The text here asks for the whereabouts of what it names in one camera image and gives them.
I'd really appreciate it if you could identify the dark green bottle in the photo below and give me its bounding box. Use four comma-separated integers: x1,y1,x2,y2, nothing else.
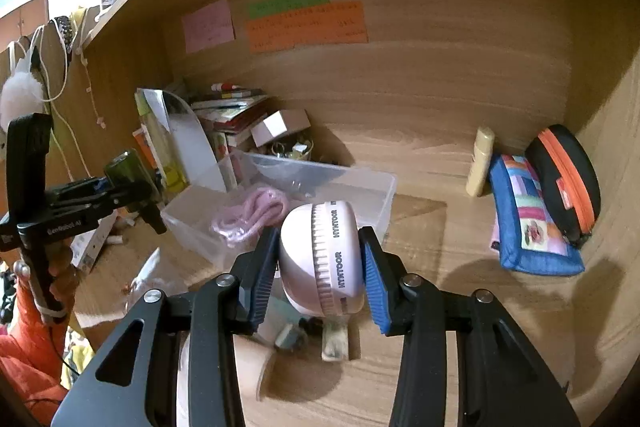
104,150,157,188

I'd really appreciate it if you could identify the white mint box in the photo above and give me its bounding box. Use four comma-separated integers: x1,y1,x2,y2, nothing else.
256,296,307,351

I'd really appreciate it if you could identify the pink round jar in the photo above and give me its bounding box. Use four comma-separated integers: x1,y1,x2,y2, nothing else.
279,200,364,317

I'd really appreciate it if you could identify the black small keychain figure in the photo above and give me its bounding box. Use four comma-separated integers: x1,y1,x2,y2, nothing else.
298,317,323,337

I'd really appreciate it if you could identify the beige cylindrical container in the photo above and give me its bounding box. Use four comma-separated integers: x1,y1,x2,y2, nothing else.
175,333,276,426

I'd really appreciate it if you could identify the person left hand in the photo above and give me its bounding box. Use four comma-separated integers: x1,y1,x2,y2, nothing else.
12,238,82,323

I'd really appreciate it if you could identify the yellow liquid bottle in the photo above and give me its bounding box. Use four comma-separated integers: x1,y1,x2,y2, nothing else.
134,89,186,194

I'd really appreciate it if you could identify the white curved file holder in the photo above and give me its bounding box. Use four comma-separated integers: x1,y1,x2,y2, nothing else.
140,89,227,193

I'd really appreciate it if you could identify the white crumpled cloth bag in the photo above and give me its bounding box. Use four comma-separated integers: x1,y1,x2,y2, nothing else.
124,248,188,312

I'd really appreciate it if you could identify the clear plastic storage bin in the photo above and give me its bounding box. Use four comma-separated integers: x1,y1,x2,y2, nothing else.
162,150,397,271

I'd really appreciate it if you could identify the white fluffy pompom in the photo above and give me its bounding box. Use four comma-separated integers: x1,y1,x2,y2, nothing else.
0,72,44,132

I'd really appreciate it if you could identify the stack of books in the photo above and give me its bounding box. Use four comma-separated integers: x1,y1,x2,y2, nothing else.
191,91,273,150

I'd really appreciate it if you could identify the red white glue stick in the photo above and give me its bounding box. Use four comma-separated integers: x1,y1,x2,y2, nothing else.
210,82,243,92

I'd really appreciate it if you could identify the blue patchwork pencil pouch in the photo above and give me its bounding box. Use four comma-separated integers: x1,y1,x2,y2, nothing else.
488,154,585,277

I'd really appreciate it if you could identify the small pink white box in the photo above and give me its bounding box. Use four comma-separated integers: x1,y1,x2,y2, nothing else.
250,109,310,147

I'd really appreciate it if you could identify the bowl of trinkets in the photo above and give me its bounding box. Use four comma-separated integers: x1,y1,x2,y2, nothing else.
269,133,314,160

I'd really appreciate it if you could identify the pink sticky note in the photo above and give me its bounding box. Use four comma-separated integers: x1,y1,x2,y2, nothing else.
181,0,235,54

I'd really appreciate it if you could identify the black orange zipper case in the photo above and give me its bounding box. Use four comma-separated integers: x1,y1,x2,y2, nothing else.
525,124,602,249

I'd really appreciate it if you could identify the cream lotion tube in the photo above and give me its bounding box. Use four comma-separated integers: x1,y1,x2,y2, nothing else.
465,127,495,197

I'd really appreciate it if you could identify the green paper strip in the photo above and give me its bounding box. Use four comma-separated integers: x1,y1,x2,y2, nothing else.
247,0,330,20

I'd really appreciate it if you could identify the orange paper note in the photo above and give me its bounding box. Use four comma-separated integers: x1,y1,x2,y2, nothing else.
245,1,369,53

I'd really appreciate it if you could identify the pink coiled cable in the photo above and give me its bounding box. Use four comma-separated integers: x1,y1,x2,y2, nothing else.
209,185,292,249

